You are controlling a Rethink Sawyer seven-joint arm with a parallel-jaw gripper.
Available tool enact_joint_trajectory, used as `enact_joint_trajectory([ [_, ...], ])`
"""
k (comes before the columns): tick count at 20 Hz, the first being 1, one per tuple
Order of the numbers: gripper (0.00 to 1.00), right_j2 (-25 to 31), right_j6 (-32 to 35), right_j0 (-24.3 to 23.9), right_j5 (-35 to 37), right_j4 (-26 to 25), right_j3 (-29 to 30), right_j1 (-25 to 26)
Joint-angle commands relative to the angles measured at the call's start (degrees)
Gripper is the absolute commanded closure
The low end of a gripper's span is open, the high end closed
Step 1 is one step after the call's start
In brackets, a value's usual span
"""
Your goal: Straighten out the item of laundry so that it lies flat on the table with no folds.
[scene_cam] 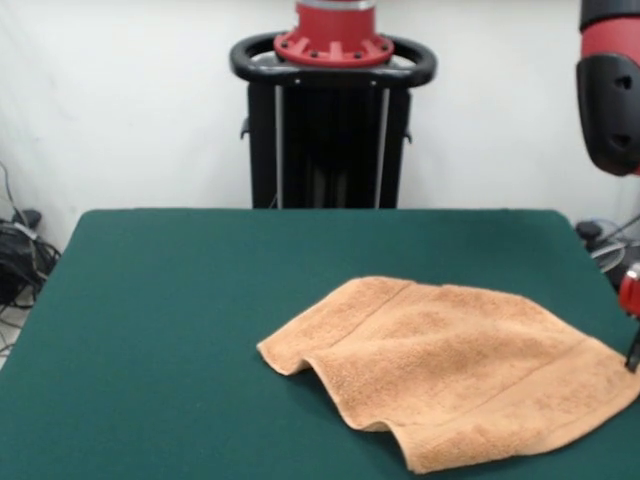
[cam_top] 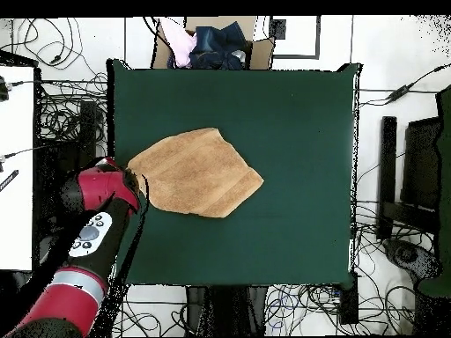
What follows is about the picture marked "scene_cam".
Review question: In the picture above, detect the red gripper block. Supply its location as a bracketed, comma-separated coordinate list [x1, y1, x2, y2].
[619, 273, 640, 374]

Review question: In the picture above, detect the orange-brown terry towel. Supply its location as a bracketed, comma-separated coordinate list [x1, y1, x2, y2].
[257, 275, 640, 474]

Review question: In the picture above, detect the dark green table cloth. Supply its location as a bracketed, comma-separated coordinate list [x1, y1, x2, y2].
[0, 208, 640, 480]

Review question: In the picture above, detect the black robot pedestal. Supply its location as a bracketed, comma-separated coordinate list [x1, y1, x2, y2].
[229, 32, 439, 210]

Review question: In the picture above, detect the black cable bundle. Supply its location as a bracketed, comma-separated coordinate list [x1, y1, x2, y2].
[0, 159, 62, 356]

